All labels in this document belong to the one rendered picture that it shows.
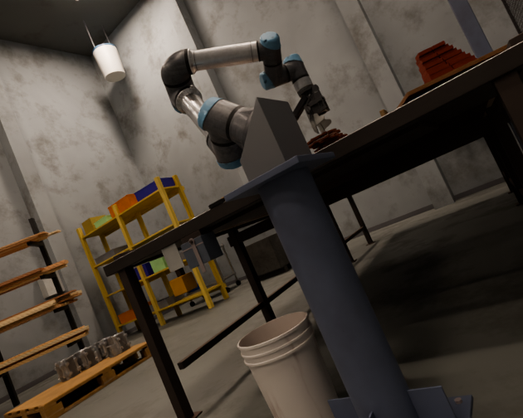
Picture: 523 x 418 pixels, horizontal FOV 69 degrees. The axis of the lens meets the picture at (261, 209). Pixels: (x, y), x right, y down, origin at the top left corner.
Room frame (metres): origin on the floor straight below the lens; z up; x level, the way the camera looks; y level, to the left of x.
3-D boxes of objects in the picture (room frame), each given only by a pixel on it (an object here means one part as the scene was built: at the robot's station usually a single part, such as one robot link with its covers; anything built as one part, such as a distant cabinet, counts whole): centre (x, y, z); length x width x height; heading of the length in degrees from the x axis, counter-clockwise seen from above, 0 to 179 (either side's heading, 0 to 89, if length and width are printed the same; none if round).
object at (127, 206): (7.00, 2.27, 1.20); 2.56 x 0.68 x 2.40; 57
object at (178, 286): (1.83, 0.49, 0.74); 0.09 x 0.08 x 0.24; 60
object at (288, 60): (1.54, -0.36, 1.29); 0.09 x 0.08 x 0.11; 98
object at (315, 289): (1.16, -0.10, 0.43); 0.38 x 0.38 x 0.87; 57
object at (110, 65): (8.49, 1.85, 5.83); 0.59 x 0.56 x 0.68; 147
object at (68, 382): (4.06, 2.42, 0.18); 1.30 x 0.91 x 0.37; 151
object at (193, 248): (1.74, 0.33, 0.77); 0.14 x 0.11 x 0.18; 60
